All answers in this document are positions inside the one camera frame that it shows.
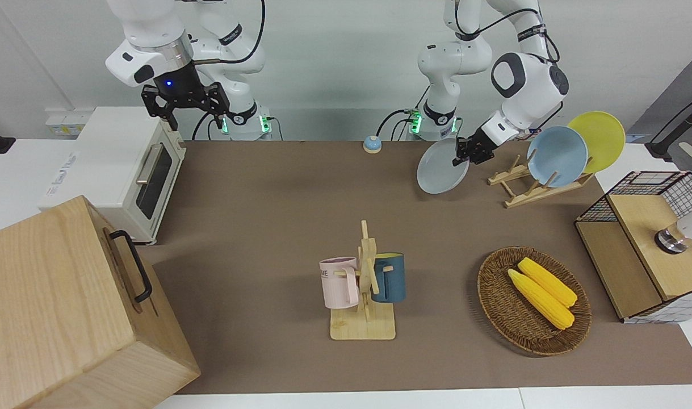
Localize brown table mat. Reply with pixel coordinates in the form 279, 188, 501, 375
136, 140, 692, 395

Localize gray plate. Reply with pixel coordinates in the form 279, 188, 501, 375
417, 138, 471, 195

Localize black box handle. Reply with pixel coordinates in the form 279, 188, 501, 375
108, 229, 153, 303

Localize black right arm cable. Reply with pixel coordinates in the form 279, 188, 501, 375
192, 0, 267, 64

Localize wire and wood storage box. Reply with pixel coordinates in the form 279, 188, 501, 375
574, 170, 692, 324

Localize brown wicker basket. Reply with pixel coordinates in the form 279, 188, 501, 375
477, 246, 592, 357

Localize white toaster oven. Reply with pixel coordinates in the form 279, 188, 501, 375
37, 106, 186, 246

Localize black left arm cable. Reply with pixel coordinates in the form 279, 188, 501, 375
454, 0, 563, 64

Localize large wooden box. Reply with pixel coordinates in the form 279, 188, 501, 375
0, 195, 202, 409

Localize light blue plate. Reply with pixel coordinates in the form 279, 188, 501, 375
527, 126, 588, 189

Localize dark blue mug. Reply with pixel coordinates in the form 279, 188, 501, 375
371, 253, 406, 304

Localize wooden plate rack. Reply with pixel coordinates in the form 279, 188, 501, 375
488, 155, 596, 209

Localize wooden mug tree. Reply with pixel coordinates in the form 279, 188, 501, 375
330, 220, 396, 341

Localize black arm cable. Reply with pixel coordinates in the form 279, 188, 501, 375
192, 0, 267, 64
454, 0, 563, 64

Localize pink mug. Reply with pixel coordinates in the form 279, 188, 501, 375
319, 257, 360, 310

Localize black left base cable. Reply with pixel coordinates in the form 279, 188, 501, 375
376, 85, 431, 141

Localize yellow corn cob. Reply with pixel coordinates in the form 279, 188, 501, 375
518, 257, 578, 308
508, 269, 575, 330

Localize yellow plate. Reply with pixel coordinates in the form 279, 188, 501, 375
567, 111, 626, 174

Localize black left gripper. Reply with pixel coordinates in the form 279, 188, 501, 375
453, 127, 499, 167

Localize black right base cable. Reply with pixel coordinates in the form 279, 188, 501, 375
191, 111, 227, 141

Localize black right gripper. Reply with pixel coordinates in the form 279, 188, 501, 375
141, 61, 231, 132

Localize black base cable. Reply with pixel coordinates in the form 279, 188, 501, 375
376, 85, 431, 141
191, 111, 227, 141

